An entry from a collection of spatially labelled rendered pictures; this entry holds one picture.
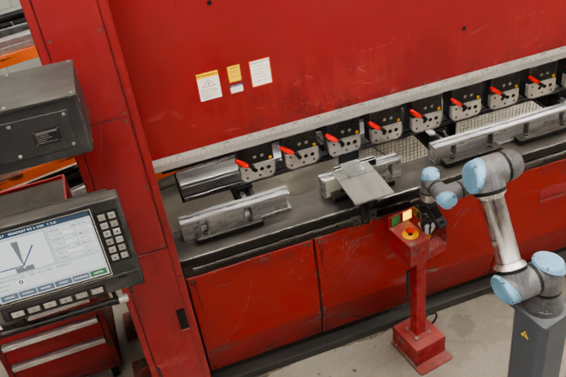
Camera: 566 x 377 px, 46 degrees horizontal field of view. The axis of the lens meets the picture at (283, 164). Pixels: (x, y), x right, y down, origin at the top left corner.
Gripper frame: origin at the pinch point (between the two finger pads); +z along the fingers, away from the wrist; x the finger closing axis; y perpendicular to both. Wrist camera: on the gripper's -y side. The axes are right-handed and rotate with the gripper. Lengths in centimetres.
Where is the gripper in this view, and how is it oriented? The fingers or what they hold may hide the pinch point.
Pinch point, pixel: (429, 234)
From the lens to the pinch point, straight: 307.2
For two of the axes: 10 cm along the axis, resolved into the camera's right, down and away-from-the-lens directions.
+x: -8.7, 3.5, -3.4
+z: 0.8, 7.8, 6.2
